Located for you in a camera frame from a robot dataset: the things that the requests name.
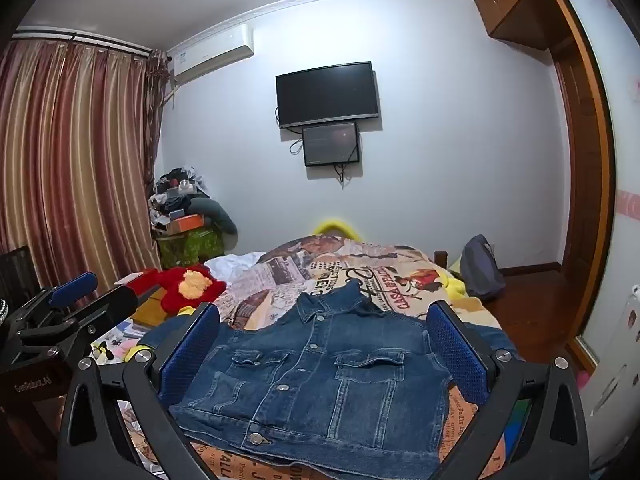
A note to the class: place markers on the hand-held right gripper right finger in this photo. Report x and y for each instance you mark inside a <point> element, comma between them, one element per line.
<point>457,355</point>

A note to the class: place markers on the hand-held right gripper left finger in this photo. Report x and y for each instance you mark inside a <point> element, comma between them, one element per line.
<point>191,350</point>

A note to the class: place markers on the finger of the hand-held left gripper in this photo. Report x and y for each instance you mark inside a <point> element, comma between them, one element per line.
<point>112,306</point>
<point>75,287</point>

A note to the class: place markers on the blue denim jacket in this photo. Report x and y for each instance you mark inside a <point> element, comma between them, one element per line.
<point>320,360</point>

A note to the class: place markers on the yellow box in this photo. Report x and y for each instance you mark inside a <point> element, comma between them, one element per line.
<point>149,310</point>

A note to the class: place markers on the red plush toy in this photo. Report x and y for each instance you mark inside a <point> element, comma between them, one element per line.
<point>190,287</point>

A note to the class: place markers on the yellow fleece cloth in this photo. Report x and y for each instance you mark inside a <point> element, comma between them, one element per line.
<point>459,285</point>

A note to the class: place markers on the grey blue backpack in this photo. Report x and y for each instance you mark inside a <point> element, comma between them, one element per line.
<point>480,267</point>

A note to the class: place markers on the white sheet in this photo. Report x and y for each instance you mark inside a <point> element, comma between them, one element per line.
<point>230,266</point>

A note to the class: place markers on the green patterned bag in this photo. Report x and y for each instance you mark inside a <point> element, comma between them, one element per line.
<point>192,247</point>

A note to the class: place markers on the printed newspaper pattern blanket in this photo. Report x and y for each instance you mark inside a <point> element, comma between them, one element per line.
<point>390,272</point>

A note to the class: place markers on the orange box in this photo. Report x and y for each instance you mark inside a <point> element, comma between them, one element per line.
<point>186,223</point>

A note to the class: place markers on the striped red gold curtain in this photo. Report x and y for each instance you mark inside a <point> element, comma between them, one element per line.
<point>75,160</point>

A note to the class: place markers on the pile of clutter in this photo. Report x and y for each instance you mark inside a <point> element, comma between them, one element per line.
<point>185,195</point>

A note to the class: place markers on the white door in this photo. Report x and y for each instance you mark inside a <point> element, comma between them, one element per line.
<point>612,270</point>

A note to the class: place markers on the yellow plush pillow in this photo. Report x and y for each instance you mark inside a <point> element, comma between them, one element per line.
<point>336,225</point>

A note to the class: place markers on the white air conditioner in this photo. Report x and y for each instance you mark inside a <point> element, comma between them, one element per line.
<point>212,52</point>

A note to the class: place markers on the wooden overhead cabinet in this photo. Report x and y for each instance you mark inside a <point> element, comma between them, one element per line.
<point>517,5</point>

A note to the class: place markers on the wooden bed post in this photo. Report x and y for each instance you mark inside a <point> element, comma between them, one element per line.
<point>440,258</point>

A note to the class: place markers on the wooden door frame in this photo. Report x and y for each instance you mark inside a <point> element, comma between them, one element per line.
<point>587,160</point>

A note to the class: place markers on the small black wall monitor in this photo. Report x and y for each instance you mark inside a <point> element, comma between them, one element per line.
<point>331,143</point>

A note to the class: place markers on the curtain rail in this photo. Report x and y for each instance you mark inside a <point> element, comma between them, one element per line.
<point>80,40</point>

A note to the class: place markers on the black wall television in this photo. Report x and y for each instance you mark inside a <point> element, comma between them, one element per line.
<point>326,94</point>

